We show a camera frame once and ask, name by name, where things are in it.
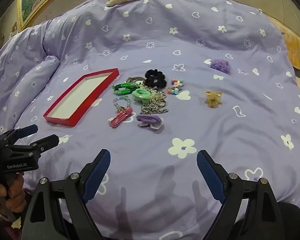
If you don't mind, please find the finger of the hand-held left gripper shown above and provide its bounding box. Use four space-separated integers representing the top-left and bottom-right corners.
5 134 60 153
0 124 38 141

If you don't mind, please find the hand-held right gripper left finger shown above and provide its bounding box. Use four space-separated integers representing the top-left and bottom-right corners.
22 149 111 240

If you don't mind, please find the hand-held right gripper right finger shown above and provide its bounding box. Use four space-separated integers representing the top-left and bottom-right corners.
196 149 285 240

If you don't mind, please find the red shallow box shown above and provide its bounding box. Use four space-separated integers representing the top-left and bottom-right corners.
43 68 120 127

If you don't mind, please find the pink hair clip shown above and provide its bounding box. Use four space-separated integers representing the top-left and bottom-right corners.
108 107 134 128

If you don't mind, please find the purple hair clip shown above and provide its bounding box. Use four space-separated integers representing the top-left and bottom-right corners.
136 114 164 130

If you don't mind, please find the crystal bead bracelet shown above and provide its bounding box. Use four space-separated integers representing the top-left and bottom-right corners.
112 97 130 114

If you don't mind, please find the green braided keychain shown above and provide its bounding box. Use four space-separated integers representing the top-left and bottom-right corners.
112 76 144 96

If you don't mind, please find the green hair tie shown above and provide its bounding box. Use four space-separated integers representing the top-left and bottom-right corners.
131 88 153 103

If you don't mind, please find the colourful bead bracelet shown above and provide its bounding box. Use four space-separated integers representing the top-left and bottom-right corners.
167 78 185 95

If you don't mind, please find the person's left hand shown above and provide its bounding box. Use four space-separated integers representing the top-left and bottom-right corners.
0 172 28 220

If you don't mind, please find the yellow claw clip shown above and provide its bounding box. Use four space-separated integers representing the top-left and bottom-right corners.
204 91 223 109

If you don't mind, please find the black scrunchie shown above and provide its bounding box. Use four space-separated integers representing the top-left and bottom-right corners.
144 69 167 89

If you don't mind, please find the purple scrunchie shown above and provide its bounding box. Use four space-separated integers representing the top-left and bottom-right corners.
209 59 232 74

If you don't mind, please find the gold framed picture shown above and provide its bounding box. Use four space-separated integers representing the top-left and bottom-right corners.
17 0 74 30

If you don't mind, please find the purple floral duvet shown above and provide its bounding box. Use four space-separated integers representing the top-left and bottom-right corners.
0 0 300 240

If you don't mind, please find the orange blanket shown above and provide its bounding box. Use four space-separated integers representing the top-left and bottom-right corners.
267 15 300 70

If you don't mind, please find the silver chain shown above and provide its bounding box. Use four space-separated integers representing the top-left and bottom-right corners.
140 92 169 115

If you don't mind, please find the pearl hair ring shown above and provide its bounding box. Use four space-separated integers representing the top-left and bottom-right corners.
140 85 162 98

